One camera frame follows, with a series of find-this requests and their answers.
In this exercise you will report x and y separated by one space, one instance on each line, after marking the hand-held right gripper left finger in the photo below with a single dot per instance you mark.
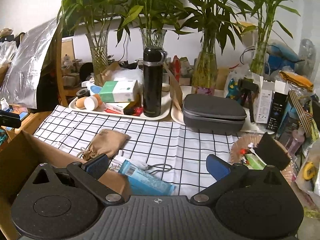
97 166

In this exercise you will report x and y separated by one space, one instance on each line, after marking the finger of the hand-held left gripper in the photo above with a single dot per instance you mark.
10 120

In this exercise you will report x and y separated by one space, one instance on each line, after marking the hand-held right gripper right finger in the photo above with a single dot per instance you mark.
217 168

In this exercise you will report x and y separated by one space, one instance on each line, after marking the brown cardboard box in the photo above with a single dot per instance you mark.
20 160

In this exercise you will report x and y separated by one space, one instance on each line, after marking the blue plastic packet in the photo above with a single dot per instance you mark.
147 180

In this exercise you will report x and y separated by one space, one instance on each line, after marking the blue smartphone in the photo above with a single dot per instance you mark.
23 116

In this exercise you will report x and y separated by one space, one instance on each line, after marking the small white dropper bottle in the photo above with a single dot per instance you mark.
4 104

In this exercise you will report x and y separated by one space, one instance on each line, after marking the glass plate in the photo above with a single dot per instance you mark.
237 150

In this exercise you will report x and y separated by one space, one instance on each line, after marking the wooden chair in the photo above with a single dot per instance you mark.
37 120

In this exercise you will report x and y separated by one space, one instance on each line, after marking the green wrapped packet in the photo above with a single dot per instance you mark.
255 161

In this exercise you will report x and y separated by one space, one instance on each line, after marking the black white checkered tablecloth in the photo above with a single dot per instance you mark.
175 150

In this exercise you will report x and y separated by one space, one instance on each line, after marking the silver foil bag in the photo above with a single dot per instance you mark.
30 67

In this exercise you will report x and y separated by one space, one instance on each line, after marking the red flat carton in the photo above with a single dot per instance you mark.
111 110

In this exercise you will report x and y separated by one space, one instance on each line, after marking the black pouch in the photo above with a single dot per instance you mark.
272 150

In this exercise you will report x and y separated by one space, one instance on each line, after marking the grey zip case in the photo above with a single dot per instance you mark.
212 110

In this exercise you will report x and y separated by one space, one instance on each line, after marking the white capped bottle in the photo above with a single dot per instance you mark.
92 102

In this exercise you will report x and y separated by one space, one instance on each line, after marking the pink white carton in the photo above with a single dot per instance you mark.
125 105

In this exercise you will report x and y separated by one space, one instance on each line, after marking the red foil packet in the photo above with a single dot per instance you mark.
137 110

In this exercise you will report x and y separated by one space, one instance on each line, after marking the black tape roll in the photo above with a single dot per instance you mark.
82 93

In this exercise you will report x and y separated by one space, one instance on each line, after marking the blue white tube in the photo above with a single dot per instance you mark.
94 90

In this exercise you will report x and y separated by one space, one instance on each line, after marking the green white tissue box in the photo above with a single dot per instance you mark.
117 91

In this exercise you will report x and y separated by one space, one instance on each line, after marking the pink bottle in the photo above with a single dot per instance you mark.
295 141

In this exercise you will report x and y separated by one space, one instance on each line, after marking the teal patterned bag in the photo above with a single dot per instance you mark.
232 86

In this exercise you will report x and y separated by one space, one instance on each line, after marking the black carton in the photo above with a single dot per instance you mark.
277 110

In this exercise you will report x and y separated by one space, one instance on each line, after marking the small black tripod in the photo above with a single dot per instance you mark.
247 87

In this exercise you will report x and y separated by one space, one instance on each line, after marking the tall brown paper bag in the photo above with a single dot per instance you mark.
175 90

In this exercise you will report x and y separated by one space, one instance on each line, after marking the black round object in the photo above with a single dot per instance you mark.
86 71

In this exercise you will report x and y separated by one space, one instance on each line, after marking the yellow tape measure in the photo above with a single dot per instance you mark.
309 171

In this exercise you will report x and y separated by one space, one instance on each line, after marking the crumpled brown paper bag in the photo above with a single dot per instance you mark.
108 73

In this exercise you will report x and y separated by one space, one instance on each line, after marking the smooth glass vase with bamboo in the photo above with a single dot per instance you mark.
203 75

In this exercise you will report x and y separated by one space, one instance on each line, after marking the black thermos bottle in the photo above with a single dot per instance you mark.
152 87

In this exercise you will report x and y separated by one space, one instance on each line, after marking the white plastic bag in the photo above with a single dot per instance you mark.
127 75

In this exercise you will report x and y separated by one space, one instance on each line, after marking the clear plastic bag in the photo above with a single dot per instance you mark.
316 152

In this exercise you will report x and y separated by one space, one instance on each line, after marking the cut glass vase with bamboo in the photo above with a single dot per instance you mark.
153 37
98 55

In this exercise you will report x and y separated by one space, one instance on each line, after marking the small glass vase with bamboo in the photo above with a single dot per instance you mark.
258 60

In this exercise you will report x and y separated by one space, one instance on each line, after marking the yellow orange cloth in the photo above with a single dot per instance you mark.
297 81

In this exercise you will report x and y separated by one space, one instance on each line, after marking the blue plush toy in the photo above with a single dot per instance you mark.
282 57

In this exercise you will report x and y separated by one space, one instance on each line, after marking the clear plastic bottle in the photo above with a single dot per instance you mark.
307 51

